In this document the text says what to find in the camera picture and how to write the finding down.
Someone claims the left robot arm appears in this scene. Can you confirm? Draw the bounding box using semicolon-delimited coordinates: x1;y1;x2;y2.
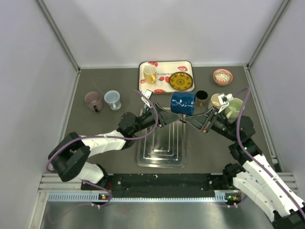
47;103;183;189

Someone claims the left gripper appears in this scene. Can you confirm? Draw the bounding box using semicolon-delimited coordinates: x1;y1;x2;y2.
132;102;182;134

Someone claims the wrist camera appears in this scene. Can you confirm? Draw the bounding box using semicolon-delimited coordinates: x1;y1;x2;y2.
141;89;153;106
217;93;234;113

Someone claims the yellow patterned plate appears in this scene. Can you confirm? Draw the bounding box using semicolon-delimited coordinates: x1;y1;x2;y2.
169;72;193;91

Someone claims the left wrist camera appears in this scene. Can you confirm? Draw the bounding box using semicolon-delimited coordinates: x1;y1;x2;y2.
141;89;153;106

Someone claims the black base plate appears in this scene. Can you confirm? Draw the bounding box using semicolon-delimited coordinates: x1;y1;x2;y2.
81;173;239;198

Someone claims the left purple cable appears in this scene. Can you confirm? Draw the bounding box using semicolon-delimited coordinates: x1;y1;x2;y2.
45;89;159;174

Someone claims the cream mug black handle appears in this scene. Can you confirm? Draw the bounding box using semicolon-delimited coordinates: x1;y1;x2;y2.
208;94;222;111

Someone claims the light green mug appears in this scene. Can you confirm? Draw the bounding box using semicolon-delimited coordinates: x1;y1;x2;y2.
224;98;243;119

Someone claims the silver metal tray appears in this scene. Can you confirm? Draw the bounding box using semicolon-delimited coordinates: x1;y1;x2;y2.
136;121;186;168

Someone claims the purple mug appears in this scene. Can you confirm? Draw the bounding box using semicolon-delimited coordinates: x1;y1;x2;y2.
84;92;103;112

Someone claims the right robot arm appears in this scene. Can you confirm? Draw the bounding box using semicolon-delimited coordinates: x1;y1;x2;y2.
184;108;305;229

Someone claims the white cable duct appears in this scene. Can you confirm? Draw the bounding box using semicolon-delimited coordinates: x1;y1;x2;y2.
48;192;238;203

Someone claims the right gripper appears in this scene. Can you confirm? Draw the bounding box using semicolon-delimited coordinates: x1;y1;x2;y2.
183;106;238;142

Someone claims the dark blue mug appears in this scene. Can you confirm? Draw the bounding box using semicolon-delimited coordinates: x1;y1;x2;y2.
170;92;195;116

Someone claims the brown striped mug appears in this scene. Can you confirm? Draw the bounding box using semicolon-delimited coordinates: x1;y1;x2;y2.
195;90;208;107

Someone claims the strawberry pattern tray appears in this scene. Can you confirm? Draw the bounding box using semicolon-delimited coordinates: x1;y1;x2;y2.
139;61;194;94

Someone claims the light blue mug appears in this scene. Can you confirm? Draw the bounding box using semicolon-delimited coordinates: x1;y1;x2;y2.
104;90;121;111

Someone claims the pink patterned bowl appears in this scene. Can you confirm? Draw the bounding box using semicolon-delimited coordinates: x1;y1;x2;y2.
213;69;233;86

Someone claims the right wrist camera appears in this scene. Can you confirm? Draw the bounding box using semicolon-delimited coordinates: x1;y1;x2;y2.
217;93;234;113

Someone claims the yellow mug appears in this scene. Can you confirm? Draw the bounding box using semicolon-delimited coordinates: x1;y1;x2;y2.
143;65;157;84

